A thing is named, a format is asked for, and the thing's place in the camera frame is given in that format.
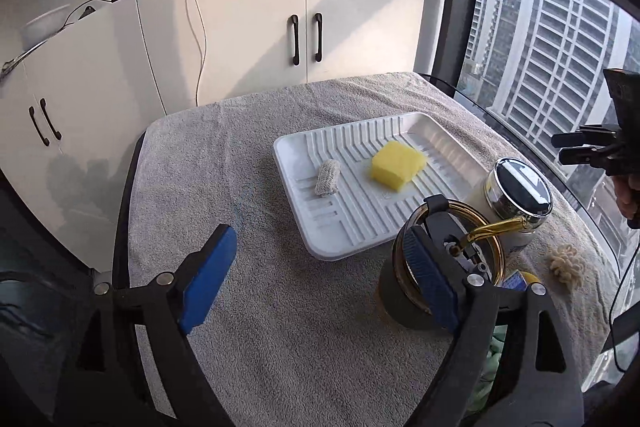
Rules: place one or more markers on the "white low cabinet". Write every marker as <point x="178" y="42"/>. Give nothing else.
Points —
<point x="80" y="117"/>

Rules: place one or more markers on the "person's right hand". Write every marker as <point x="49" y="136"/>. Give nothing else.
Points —
<point x="629" y="199"/>

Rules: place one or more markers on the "dark tumbler with gold straw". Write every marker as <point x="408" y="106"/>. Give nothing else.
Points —
<point x="395" y="289"/>

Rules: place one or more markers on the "white bowl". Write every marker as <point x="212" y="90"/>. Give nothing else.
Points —
<point x="47" y="24"/>

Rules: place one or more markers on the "yellow rectangular sponge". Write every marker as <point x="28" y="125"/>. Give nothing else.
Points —
<point x="397" y="167"/>

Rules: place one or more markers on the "white double-door cabinet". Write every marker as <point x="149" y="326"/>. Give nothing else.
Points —
<point x="240" y="27"/>

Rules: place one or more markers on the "yellow round sponge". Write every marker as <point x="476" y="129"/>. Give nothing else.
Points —
<point x="531" y="279"/>

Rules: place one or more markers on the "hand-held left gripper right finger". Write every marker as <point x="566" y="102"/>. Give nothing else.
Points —
<point x="430" y="279"/>

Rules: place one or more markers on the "white mug with chrome lid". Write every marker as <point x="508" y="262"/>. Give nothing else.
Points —
<point x="520" y="187"/>

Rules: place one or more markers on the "black window frame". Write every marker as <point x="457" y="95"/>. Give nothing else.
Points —
<point x="455" y="7"/>

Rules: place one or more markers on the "white ribbed plastic tray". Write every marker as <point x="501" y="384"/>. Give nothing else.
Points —
<point x="345" y="217"/>

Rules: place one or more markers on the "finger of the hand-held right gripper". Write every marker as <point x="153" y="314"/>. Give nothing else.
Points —
<point x="582" y="155"/>
<point x="580" y="139"/>

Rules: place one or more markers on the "blue and white tissue pack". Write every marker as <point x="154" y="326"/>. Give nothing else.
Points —
<point x="513" y="282"/>

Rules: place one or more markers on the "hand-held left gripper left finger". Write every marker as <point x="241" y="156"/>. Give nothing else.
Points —
<point x="210" y="277"/>

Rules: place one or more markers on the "grey towel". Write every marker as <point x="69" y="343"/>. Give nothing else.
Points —
<point x="250" y="167"/>

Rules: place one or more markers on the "grey mesh scrubber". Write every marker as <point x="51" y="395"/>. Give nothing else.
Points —
<point x="327" y="178"/>

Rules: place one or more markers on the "green cloth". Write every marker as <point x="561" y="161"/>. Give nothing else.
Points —
<point x="492" y="357"/>

